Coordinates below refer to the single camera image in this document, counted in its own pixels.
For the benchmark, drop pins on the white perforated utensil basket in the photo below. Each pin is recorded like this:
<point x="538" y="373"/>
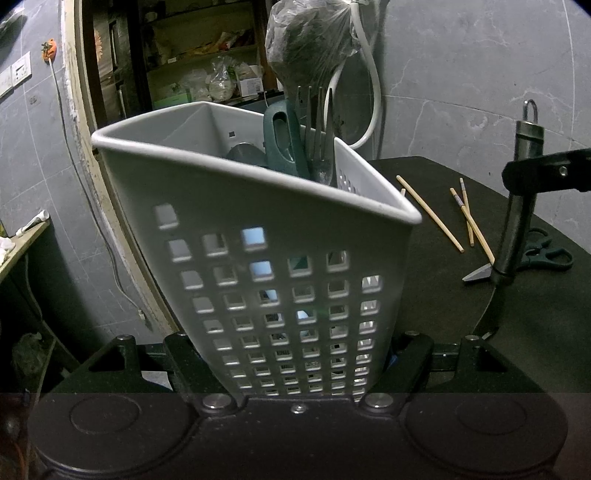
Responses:
<point x="277" y="203"/>

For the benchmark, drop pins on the cluttered storage shelf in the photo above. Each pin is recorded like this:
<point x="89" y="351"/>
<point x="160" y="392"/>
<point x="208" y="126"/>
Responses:
<point x="198" y="57"/>

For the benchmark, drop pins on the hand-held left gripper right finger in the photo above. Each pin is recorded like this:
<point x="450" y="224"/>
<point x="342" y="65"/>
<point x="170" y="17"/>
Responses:
<point x="406" y="355"/>

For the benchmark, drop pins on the large clear plastic bag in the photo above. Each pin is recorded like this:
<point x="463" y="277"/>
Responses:
<point x="304" y="41"/>

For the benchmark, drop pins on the white wall switch plate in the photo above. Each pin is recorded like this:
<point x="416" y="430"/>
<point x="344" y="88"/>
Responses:
<point x="5" y="83"/>
<point x="21" y="69"/>

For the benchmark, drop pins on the large metal spoon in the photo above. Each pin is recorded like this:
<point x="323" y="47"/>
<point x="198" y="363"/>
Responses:
<point x="244" y="154"/>

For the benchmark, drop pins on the white crumpled cloth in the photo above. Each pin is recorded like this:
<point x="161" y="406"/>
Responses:
<point x="7" y="249"/>

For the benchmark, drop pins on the white tube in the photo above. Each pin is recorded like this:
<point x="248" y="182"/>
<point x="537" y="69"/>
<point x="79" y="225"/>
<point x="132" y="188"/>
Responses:
<point x="32" y="224"/>

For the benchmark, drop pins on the pale door frame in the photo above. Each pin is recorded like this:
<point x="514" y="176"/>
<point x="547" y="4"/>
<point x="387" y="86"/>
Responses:
<point x="81" y="138"/>

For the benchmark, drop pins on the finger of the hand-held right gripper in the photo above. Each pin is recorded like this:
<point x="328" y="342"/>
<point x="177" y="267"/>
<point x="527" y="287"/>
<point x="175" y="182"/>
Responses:
<point x="563" y="170"/>

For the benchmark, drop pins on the pale wooden counter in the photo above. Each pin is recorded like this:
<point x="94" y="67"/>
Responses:
<point x="23" y="249"/>

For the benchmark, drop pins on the metal fork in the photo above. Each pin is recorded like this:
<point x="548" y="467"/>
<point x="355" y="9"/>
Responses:
<point x="316" y="152"/>

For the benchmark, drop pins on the dark wooden door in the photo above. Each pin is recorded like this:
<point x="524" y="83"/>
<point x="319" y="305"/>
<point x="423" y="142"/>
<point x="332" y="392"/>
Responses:
<point x="131" y="69"/>

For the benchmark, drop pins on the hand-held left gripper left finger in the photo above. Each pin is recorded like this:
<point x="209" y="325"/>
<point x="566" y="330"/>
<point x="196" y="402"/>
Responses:
<point x="184" y="355"/>

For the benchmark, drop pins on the orange wall hook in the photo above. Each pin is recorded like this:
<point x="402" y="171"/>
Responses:
<point x="49" y="50"/>

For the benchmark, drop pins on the light green box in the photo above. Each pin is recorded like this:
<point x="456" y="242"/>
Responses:
<point x="171" y="99"/>

